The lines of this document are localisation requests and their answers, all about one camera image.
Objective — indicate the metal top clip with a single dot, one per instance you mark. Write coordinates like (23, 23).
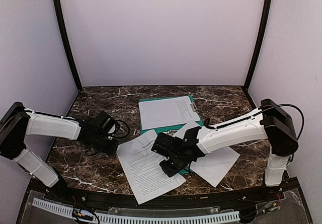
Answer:
(193, 107)

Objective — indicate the white slotted cable duct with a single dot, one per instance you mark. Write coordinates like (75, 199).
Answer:
(125, 215)

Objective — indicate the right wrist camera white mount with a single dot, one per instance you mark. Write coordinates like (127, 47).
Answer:
(166, 145)

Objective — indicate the black frame post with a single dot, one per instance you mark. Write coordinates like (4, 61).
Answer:
(66, 44)
(258, 43)

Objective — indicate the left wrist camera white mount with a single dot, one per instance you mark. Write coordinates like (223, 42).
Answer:
(107, 124)

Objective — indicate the green plastic folder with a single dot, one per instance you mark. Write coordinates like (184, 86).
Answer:
(171, 115)

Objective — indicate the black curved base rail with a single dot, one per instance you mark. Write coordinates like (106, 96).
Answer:
(289, 195)

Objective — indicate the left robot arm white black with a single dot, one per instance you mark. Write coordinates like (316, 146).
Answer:
(19, 124)

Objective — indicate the white paper sheet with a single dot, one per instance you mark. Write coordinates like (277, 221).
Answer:
(166, 112)

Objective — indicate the printed paper sheet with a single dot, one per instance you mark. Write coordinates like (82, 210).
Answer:
(142, 170)

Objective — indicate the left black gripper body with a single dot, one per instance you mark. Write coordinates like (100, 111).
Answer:
(105, 145)

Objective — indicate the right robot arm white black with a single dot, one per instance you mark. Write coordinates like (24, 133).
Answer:
(268, 122)

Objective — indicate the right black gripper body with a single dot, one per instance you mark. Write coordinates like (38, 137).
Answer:
(170, 167)

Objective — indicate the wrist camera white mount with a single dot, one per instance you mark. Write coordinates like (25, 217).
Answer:
(166, 145)
(107, 124)

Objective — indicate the left black frame post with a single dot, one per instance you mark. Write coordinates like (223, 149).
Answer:
(66, 44)

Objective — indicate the right black frame post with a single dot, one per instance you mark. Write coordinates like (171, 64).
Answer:
(258, 43)

